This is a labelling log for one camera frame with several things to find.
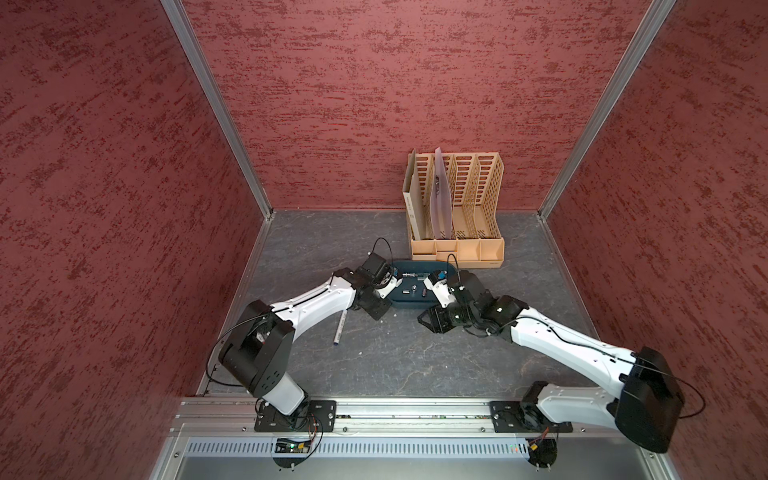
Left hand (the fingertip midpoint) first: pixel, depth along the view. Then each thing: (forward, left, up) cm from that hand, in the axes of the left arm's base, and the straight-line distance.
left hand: (377, 310), depth 87 cm
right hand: (-7, -13, +6) cm, 16 cm away
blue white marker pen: (-4, +12, -5) cm, 13 cm away
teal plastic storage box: (+9, -11, -5) cm, 15 cm away
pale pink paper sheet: (+48, -23, +1) cm, 54 cm away
